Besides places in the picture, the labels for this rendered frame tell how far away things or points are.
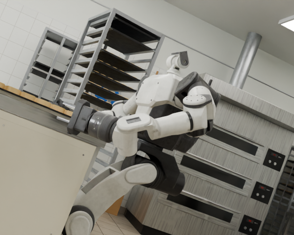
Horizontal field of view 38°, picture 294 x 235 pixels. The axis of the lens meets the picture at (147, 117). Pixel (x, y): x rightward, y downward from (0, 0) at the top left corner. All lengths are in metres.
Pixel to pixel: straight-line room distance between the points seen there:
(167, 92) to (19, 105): 0.60
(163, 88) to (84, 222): 0.63
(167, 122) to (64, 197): 0.51
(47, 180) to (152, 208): 3.57
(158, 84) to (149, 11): 4.41
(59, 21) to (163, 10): 1.46
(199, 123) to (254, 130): 4.08
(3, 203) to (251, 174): 4.25
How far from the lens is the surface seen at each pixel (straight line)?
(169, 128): 1.36
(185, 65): 1.88
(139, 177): 1.80
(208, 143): 5.21
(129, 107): 2.21
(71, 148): 1.59
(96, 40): 3.48
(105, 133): 1.34
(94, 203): 1.80
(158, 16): 6.18
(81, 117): 1.40
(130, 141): 1.33
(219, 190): 5.35
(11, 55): 5.83
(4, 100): 1.55
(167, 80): 1.78
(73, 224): 1.74
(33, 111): 1.56
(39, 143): 1.57
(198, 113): 1.40
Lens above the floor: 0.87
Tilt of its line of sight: 5 degrees up
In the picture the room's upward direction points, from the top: 22 degrees clockwise
